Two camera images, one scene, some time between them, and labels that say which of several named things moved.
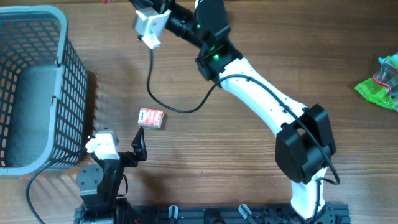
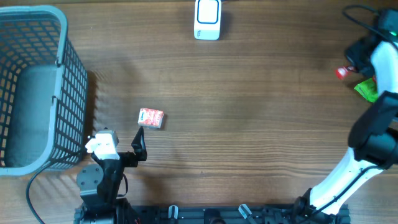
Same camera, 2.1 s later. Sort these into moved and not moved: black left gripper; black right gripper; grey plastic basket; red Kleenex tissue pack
Moved: black right gripper
Not moved: red Kleenex tissue pack; grey plastic basket; black left gripper
